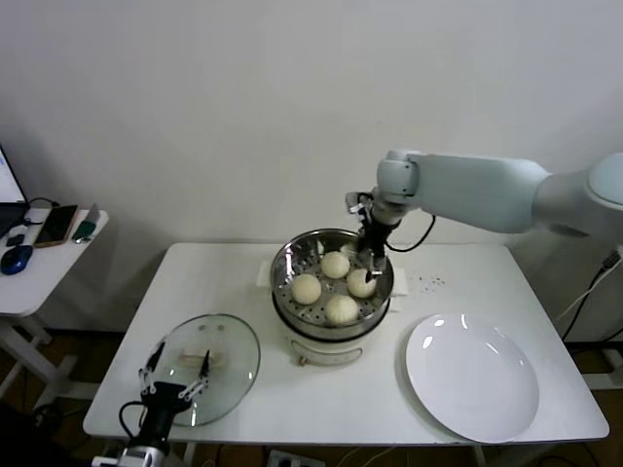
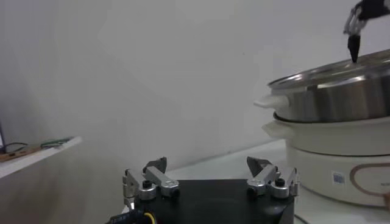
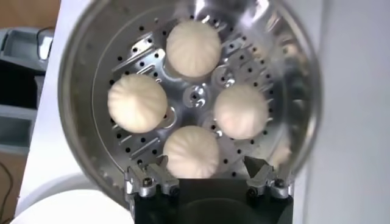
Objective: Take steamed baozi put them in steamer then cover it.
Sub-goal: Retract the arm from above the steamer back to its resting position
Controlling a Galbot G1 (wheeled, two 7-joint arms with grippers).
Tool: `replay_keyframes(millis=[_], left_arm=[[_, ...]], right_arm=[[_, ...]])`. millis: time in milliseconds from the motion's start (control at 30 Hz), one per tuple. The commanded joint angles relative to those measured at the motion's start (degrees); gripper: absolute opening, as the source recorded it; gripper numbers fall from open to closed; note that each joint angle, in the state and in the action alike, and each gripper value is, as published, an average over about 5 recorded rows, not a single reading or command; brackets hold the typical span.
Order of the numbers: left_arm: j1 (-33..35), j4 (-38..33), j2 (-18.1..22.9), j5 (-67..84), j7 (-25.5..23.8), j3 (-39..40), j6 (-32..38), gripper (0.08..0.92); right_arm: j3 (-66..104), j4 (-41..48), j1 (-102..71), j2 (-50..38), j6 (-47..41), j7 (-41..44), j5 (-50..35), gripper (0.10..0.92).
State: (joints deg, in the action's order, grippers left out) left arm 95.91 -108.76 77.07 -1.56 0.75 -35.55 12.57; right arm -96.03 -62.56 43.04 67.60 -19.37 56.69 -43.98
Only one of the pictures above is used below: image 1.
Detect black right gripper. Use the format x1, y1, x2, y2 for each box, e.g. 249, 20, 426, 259
356, 212, 394, 286

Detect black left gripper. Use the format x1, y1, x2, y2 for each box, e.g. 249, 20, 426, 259
137, 336, 212, 438

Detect white steamed baozi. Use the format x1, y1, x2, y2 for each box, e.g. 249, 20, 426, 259
346, 267, 379, 299
290, 273, 322, 305
319, 251, 351, 280
324, 295, 360, 326

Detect glass lid with white handle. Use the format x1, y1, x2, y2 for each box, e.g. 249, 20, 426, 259
144, 313, 262, 429

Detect perforated steel steamer basket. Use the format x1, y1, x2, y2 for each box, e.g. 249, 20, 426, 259
255, 228, 409, 341

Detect dark crumbs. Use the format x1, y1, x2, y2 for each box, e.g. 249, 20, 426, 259
407, 273, 444, 289

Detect white electric cooker pot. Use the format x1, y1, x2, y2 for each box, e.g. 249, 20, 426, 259
270, 271, 405, 367

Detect white power strip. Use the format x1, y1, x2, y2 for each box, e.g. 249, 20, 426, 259
267, 449, 317, 467

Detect large white plate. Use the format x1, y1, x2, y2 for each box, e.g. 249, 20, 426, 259
404, 312, 541, 444

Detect white side table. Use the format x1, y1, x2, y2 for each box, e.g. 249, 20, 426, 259
0, 208, 109, 405

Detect smartphone with orange case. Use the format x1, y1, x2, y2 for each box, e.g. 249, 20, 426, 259
33, 203, 79, 249

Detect blue computer mouse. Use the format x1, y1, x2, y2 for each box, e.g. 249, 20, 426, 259
0, 244, 34, 274

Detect black laptop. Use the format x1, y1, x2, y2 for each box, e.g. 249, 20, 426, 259
0, 143, 29, 239

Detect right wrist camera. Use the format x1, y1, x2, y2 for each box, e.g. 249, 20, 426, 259
344, 191, 374, 216

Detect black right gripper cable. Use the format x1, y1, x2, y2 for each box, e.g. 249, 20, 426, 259
384, 212, 438, 254

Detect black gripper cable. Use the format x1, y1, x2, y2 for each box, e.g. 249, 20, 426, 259
119, 401, 148, 442
384, 212, 438, 254

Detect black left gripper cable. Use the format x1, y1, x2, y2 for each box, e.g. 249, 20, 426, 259
119, 401, 148, 442

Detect black floor cable coil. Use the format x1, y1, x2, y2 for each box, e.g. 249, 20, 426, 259
31, 404, 64, 434

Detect green handled metal scraper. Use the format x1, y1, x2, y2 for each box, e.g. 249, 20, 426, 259
71, 202, 101, 243

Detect thin white cable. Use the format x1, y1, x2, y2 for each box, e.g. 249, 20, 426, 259
554, 265, 615, 320

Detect black desk cable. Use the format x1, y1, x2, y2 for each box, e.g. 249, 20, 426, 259
26, 197, 60, 226

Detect black cable with plug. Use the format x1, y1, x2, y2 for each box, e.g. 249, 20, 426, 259
559, 242, 623, 341

